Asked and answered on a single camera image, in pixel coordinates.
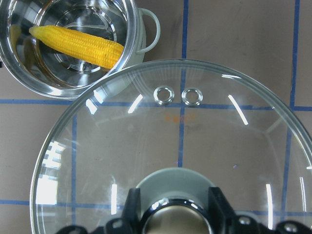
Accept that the yellow corn cob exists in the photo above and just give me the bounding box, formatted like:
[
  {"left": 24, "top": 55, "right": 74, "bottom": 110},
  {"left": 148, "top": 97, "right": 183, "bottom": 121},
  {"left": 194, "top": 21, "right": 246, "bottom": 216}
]
[{"left": 29, "top": 25, "right": 124, "bottom": 69}]

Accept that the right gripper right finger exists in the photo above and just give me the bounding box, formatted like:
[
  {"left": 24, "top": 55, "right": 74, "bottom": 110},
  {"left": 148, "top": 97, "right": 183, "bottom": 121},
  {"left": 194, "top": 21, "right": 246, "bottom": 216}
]
[{"left": 207, "top": 187, "right": 312, "bottom": 234}]

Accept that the pale green steel pot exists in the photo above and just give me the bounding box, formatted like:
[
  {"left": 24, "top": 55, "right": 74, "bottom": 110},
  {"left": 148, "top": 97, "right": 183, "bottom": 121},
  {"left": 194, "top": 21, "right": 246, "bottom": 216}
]
[{"left": 0, "top": 0, "right": 160, "bottom": 99}]

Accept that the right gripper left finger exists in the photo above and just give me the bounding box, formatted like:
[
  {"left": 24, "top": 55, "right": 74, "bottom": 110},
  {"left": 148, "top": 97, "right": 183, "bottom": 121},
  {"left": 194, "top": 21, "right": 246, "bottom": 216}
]
[{"left": 56, "top": 188, "right": 142, "bottom": 234}]

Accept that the glass pot lid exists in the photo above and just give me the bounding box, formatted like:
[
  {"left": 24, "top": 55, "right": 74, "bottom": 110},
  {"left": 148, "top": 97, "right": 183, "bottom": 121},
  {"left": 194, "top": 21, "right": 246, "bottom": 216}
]
[{"left": 30, "top": 60, "right": 312, "bottom": 234}]

